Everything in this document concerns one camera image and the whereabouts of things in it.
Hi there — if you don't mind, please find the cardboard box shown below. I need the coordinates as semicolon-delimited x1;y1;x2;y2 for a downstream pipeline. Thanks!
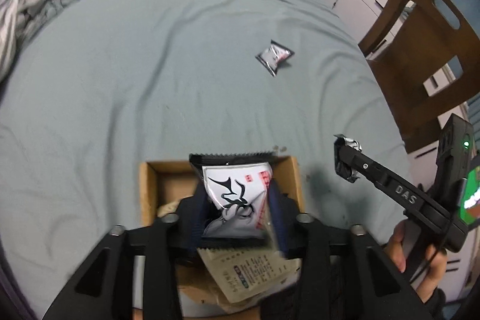
139;156;304;317

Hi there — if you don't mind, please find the snack packet cluster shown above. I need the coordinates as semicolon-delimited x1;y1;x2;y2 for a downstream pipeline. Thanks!
189;152;277;247

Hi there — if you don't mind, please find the beige paper packet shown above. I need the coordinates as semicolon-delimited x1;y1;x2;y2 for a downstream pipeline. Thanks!
198;248;301;303

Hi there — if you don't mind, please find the person's right hand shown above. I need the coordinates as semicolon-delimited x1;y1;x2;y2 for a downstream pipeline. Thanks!
384;220;448;304

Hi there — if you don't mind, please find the brown wooden chair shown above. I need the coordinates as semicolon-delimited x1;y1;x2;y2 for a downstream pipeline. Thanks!
359;0;479;153

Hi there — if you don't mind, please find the grey crumpled blanket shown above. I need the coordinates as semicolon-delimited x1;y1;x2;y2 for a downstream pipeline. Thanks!
1;0;79;80

